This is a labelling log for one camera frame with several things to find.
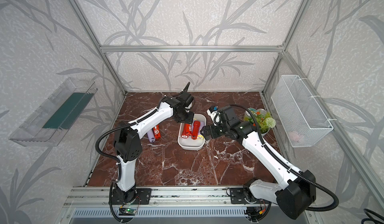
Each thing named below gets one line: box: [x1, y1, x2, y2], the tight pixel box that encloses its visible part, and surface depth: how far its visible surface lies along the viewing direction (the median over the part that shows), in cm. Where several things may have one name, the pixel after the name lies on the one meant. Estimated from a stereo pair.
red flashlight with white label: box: [181, 123, 192, 139], surface depth 95 cm
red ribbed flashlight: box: [191, 120, 201, 140], surface depth 95 cm
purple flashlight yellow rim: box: [197, 121, 205, 140], surface depth 97 cm
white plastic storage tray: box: [177, 113, 207, 151], surface depth 93 cm
